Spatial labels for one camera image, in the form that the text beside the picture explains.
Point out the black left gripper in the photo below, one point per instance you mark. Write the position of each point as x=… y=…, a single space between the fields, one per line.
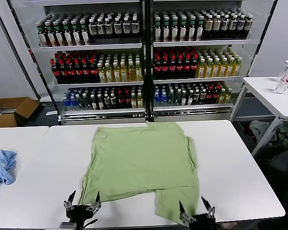
x=79 y=213

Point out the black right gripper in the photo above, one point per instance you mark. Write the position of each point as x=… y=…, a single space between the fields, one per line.
x=202 y=222

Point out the light green t-shirt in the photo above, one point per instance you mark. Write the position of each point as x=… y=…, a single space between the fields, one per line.
x=139 y=163

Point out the person in dark clothes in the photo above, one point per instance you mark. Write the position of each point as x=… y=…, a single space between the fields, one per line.
x=283 y=163

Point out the white beverage display cabinet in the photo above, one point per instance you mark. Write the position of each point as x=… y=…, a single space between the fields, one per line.
x=192 y=116
x=103 y=119

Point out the crumpled light blue cloth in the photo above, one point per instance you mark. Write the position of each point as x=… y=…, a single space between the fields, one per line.
x=2 y=167

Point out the white cabinet shelf board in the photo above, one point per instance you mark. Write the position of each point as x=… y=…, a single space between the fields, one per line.
x=196 y=80
x=192 y=108
x=103 y=111
x=91 y=46
x=98 y=83
x=201 y=43

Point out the small white flat object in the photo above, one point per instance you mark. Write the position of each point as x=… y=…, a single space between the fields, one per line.
x=51 y=113

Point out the small clear green bottle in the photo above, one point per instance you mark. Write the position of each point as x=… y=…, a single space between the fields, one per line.
x=80 y=103
x=171 y=98
x=178 y=98

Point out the small dark bottle white cap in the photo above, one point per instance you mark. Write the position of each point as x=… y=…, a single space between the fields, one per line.
x=203 y=97
x=113 y=102
x=107 y=102
x=100 y=103
x=191 y=98
x=94 y=103
x=184 y=98
x=197 y=97

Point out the small blue drink bottle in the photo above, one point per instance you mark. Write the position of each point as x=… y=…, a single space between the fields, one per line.
x=67 y=103
x=164 y=99
x=157 y=99
x=74 y=102

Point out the pale grey cloth pile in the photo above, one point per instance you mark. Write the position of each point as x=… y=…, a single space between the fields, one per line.
x=259 y=129

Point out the small red cap cola bottle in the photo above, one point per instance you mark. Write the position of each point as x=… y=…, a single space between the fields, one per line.
x=210 y=96
x=216 y=95
x=120 y=100
x=127 y=100

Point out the open cardboard box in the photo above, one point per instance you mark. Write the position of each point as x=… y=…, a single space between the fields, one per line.
x=26 y=107

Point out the small yellow drink bottle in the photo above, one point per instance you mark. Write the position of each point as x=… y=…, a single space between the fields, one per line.
x=140 y=101
x=222 y=97
x=134 y=101
x=229 y=96

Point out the grey sheet stack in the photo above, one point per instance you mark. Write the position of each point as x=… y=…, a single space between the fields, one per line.
x=2 y=110

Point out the yellow tea bottle white cap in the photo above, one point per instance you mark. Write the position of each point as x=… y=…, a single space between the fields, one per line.
x=124 y=74
x=223 y=70
x=201 y=70
x=117 y=75
x=238 y=69
x=216 y=70
x=131 y=74
x=101 y=75
x=109 y=75
x=209 y=70
x=139 y=74
x=231 y=69

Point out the white side table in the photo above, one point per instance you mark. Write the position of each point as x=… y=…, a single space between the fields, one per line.
x=261 y=95

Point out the clear bottle red label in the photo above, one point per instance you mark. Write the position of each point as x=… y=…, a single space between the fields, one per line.
x=282 y=86

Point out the black framed glass door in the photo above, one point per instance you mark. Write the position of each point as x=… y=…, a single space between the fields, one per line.
x=268 y=48
x=20 y=48

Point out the green cap white label bottle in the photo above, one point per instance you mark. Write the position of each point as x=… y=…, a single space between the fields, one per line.
x=68 y=36
x=166 y=32
x=191 y=31
x=76 y=36
x=51 y=36
x=199 y=31
x=85 y=35
x=183 y=31
x=59 y=36
x=158 y=32
x=175 y=31
x=42 y=37

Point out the dark bottle blue white label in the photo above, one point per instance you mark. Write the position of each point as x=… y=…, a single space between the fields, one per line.
x=92 y=30
x=241 y=25
x=100 y=29
x=126 y=28
x=117 y=28
x=135 y=28
x=108 y=29
x=248 y=25
x=233 y=26
x=225 y=26

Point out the dark bottle beige label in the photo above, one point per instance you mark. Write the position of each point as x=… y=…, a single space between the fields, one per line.
x=208 y=26
x=216 y=26

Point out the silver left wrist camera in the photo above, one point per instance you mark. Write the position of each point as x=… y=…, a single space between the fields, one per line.
x=67 y=226

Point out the black vertical cabinet post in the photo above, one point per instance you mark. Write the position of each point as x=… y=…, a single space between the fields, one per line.
x=148 y=60

